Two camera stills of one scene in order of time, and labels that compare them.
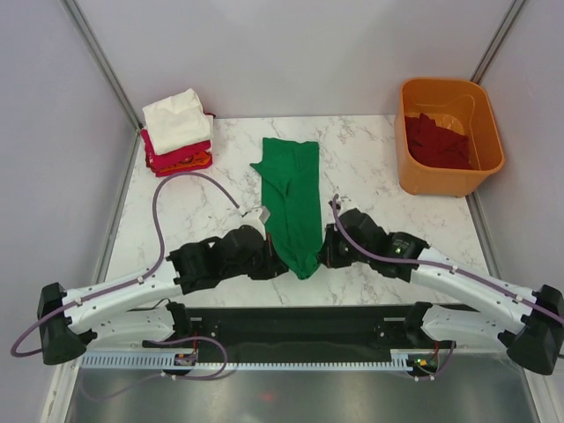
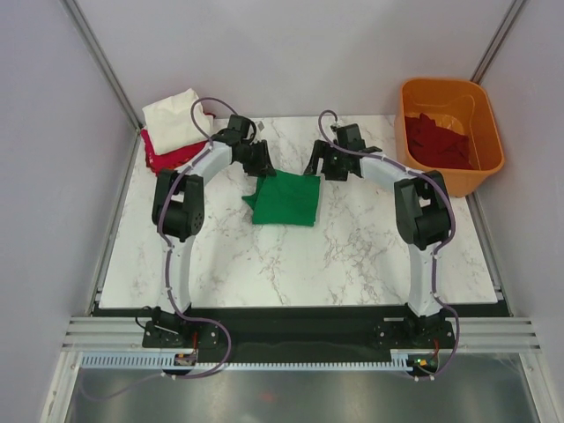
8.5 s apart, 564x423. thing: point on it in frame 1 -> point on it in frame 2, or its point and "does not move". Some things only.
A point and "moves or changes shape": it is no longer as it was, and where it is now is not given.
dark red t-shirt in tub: x=437 y=146 does not move
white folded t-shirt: x=177 y=122 does not move
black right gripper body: x=338 y=253 -> x=334 y=165
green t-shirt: x=292 y=197 moves or changes shape
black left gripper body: x=261 y=267 -> x=246 y=158
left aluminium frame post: x=99 y=54 does not move
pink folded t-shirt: x=156 y=161 does not move
